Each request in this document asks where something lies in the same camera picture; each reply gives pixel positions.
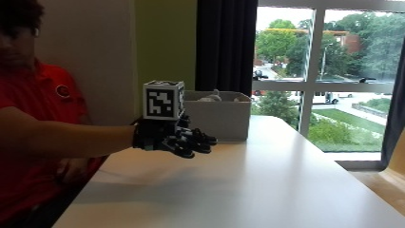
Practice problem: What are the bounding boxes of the dark curtain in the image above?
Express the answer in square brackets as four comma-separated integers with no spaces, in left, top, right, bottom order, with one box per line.
[193,0,259,97]
[381,37,405,168]

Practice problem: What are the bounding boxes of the white window frame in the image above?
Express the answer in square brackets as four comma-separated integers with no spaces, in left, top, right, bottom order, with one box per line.
[250,0,405,163]

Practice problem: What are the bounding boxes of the white cardboard box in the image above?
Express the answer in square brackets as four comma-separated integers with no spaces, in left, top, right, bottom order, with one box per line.
[182,90,253,142]

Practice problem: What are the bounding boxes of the the person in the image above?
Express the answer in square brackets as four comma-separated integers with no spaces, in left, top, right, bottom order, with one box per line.
[0,0,137,228]

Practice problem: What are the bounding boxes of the white soft toy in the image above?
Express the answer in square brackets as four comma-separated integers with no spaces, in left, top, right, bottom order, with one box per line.
[195,88,222,103]

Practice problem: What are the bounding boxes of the white marker cube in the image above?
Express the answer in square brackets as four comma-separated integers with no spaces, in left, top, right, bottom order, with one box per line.
[141,80,186,122]

